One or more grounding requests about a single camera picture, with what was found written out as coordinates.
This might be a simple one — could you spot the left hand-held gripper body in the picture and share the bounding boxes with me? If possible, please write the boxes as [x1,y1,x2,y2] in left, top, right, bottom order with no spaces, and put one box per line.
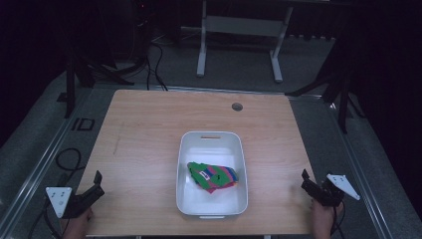
[45,183,106,220]

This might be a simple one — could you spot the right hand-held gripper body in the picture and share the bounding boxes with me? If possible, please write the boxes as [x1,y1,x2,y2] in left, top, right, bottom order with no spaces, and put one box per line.
[301,173,361,208]

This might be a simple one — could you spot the green pink striped socks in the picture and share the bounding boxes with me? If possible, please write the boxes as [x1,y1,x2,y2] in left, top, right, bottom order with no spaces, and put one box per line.
[186,160,240,194]

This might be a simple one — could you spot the white plastic bin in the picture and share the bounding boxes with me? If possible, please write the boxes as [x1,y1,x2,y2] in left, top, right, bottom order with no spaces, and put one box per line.
[175,130,250,220]

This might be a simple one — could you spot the person's left hand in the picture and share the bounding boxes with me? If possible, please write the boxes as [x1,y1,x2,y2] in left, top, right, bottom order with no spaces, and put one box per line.
[62,206,95,239]

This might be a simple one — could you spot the person's right hand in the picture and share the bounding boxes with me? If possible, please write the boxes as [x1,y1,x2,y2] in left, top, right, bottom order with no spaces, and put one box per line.
[310,198,344,239]

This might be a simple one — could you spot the black tripod stand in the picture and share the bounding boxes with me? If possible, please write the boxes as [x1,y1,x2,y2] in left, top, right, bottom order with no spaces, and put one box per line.
[63,49,135,120]
[286,43,366,135]

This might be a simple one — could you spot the right hand-held gripper cable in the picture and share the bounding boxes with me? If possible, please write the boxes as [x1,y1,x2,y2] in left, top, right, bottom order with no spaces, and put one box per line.
[329,201,348,239]

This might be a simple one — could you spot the hand-held gripper cable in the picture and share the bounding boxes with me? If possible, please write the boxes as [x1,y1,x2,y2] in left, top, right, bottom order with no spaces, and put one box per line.
[27,198,66,239]
[329,201,348,239]

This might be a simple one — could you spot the black floor cable loop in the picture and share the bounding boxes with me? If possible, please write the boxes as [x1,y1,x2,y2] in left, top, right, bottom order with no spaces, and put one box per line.
[54,147,87,173]

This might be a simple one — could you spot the metal floor rail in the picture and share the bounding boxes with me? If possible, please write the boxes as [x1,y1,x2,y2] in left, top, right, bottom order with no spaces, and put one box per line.
[0,87,101,233]
[326,99,396,239]

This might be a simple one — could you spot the left hand-held gripper cable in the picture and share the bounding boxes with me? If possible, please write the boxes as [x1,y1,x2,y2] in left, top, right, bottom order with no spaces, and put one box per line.
[27,198,66,239]

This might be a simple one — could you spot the black hanging cables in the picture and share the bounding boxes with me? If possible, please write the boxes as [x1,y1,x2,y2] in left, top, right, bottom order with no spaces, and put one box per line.
[144,41,169,92]

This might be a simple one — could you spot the white metal table frame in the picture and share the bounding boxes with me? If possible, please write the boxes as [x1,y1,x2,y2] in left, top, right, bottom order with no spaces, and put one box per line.
[196,0,295,84]

